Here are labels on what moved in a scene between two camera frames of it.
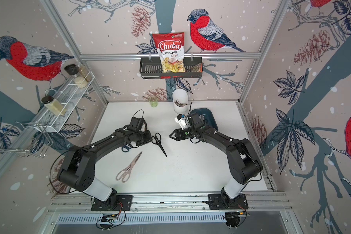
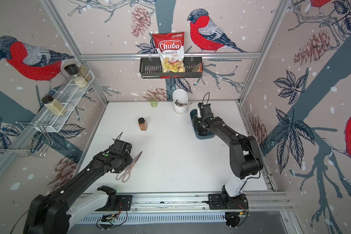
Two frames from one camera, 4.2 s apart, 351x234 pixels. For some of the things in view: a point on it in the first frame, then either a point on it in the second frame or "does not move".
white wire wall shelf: [55, 115] does not move
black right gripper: [177, 133] → [194, 120]
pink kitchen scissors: [125, 173] does not move
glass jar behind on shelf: [85, 73] does not move
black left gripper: [148, 139] → [130, 159]
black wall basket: [151, 68] does not move
